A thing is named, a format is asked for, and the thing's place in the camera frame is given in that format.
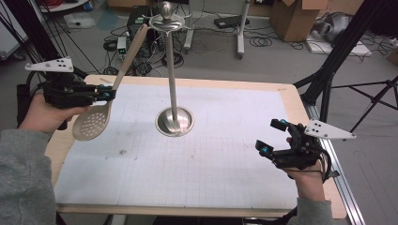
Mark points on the aluminium rail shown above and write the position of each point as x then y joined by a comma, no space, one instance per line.
342,187

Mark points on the large cardboard box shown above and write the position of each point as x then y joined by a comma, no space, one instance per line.
291,22

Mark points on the flat black device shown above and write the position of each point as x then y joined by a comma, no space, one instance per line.
230,22

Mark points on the white flat board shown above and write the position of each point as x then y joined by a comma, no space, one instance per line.
341,49

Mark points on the grey bag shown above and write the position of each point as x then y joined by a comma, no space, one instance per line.
333,26

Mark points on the white round table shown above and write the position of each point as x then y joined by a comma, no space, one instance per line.
62,5

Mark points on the person's right hand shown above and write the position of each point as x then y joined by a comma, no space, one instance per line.
308,184

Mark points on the thin black tripod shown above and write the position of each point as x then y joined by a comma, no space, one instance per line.
374,100

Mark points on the grey power supply box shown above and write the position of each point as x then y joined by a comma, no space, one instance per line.
122,45

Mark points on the white cabinet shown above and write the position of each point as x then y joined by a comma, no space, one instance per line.
9,34

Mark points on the person's left hand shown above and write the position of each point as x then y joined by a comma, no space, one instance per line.
43,117

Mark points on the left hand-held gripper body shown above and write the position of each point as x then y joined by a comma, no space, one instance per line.
68,92

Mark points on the white grid mat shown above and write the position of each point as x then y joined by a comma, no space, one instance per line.
203,162

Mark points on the black truss stand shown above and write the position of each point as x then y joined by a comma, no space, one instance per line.
37,34
341,47

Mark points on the clear plastic bag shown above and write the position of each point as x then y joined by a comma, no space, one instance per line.
79,21

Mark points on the steel utensil stand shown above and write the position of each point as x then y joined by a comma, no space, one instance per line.
172,78

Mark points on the black computer tower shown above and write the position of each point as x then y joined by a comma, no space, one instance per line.
134,17

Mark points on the white stand leg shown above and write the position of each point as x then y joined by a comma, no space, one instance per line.
241,34
188,37

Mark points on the beige slotted spoon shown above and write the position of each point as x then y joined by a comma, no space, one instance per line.
90,123

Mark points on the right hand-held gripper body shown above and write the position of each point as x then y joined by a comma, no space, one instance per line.
300,156

